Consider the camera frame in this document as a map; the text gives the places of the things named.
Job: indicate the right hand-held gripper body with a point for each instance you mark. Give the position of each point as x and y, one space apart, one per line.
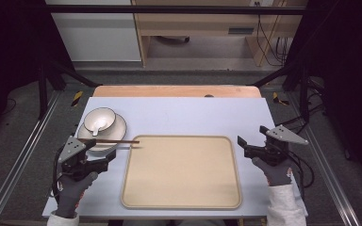
276 150

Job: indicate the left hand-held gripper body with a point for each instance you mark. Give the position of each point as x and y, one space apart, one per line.
72 149

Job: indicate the brown chopstick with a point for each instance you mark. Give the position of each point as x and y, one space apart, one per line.
116 141

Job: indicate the person's right hand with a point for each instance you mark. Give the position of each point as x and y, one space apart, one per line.
278 175

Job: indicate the person's left hand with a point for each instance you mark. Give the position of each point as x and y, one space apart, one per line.
70 194

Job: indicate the white spoon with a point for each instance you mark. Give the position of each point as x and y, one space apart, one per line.
99 125

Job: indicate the white plate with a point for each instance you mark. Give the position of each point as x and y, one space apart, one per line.
116 130

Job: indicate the white bowl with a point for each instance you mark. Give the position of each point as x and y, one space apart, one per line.
102 117

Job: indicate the yellow black tape strip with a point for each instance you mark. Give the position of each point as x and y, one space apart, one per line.
278 99
77 98

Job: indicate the black metal stand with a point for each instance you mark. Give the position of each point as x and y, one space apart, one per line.
48 78
303 84

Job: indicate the beige tray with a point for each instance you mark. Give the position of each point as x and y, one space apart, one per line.
182 172

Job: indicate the wooden table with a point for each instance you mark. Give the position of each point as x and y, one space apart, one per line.
176 91

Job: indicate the grey desk label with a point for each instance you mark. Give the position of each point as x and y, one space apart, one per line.
241 30

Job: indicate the white cabinet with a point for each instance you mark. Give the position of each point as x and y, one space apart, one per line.
97 34

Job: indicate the light wooden desk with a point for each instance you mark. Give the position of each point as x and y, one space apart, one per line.
198 22

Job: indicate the aluminium rail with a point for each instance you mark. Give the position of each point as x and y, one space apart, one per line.
19 160
330 169

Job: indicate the black frame bar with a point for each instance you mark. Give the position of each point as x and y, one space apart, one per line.
169 9

